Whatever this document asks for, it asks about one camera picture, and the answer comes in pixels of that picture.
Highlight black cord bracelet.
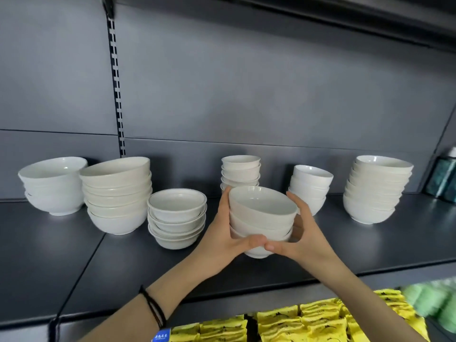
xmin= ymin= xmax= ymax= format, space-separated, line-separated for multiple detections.
xmin=139 ymin=285 xmax=167 ymax=330

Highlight person's right forearm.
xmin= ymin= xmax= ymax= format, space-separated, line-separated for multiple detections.
xmin=315 ymin=258 xmax=427 ymax=342

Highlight large grey metal back panel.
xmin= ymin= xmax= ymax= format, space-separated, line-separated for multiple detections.
xmin=0 ymin=0 xmax=118 ymax=136
xmin=114 ymin=3 xmax=456 ymax=153

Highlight off-white ceramic bowl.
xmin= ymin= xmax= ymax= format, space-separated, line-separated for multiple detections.
xmin=343 ymin=195 xmax=396 ymax=225
xmin=346 ymin=180 xmax=406 ymax=200
xmin=344 ymin=188 xmax=400 ymax=209
xmin=349 ymin=172 xmax=409 ymax=192
xmin=351 ymin=163 xmax=413 ymax=184
xmin=355 ymin=155 xmax=415 ymax=175

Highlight group of white bowls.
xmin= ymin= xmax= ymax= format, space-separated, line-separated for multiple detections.
xmin=124 ymin=138 xmax=435 ymax=198

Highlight person's left hand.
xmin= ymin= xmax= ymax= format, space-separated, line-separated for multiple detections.
xmin=189 ymin=188 xmax=268 ymax=282

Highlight narrow grey metal back panel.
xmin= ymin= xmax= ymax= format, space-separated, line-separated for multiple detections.
xmin=0 ymin=130 xmax=122 ymax=200

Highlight yellow packets shelf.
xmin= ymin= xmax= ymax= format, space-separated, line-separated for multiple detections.
xmin=170 ymin=288 xmax=430 ymax=342

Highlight white wide-rimmed ceramic bowl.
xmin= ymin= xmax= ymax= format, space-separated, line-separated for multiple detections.
xmin=149 ymin=226 xmax=204 ymax=250
xmin=148 ymin=206 xmax=207 ymax=234
xmin=148 ymin=218 xmax=206 ymax=241
xmin=147 ymin=188 xmax=208 ymax=223

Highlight row of teal pump bottles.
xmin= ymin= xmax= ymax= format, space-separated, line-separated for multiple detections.
xmin=426 ymin=145 xmax=456 ymax=203

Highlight cream ceramic bowl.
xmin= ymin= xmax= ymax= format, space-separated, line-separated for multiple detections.
xmin=79 ymin=156 xmax=152 ymax=188
xmin=85 ymin=197 xmax=150 ymax=219
xmin=87 ymin=208 xmax=149 ymax=236
xmin=82 ymin=172 xmax=152 ymax=197
xmin=83 ymin=185 xmax=153 ymax=208

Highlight person's right hand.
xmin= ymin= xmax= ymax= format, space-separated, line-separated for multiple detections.
xmin=265 ymin=191 xmax=342 ymax=277

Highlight green packets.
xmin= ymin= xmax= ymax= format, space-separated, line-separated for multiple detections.
xmin=402 ymin=277 xmax=456 ymax=333

